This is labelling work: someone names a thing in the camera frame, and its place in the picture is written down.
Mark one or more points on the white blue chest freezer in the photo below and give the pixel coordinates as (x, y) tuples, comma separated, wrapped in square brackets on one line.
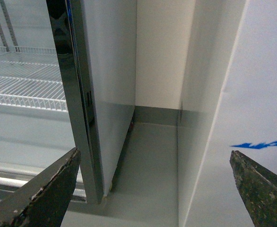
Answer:
[(228, 102)]

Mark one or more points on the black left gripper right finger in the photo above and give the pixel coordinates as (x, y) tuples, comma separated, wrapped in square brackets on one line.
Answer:
[(257, 187)]

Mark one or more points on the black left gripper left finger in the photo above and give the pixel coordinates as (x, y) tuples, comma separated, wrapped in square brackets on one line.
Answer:
[(43, 201)]

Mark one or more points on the white wire fridge shelf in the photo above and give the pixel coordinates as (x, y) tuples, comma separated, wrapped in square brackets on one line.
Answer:
[(30, 78)]

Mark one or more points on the glass-door display fridge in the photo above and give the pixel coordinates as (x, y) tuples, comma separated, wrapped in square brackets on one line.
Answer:
[(95, 42)]

